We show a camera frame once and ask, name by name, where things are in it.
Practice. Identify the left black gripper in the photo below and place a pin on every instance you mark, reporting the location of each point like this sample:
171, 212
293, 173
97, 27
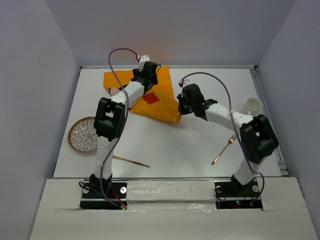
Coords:
136, 72

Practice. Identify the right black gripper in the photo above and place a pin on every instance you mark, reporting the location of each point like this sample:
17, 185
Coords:
181, 97

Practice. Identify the orange Mickey Mouse placemat cloth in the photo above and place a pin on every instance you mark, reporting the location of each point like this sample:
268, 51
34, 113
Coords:
159, 103

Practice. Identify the copper fork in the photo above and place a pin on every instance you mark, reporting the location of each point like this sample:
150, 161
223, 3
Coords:
230, 141

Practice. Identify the white ceramic mug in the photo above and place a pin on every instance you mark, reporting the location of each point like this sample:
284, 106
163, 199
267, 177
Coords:
252, 107

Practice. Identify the copper knife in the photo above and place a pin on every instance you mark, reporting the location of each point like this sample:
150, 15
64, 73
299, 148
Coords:
130, 161

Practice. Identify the floral patterned plate copper rim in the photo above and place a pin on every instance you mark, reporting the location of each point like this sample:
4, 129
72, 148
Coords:
82, 135

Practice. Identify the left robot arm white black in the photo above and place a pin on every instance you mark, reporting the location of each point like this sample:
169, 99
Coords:
110, 119

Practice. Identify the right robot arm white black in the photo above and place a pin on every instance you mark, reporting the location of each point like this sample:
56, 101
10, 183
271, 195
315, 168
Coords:
254, 133

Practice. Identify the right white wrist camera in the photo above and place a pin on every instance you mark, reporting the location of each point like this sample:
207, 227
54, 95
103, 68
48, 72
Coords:
184, 82

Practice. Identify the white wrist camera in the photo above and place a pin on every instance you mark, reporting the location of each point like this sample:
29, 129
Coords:
184, 82
141, 60

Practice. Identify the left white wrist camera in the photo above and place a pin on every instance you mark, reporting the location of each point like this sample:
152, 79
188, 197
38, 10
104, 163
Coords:
141, 60

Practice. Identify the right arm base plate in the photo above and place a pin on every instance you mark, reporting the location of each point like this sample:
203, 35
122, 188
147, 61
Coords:
230, 198

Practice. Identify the aluminium rail front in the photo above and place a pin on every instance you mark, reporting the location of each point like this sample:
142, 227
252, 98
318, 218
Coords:
164, 178

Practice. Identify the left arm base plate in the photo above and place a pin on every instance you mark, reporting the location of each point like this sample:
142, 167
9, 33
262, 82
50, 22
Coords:
93, 199

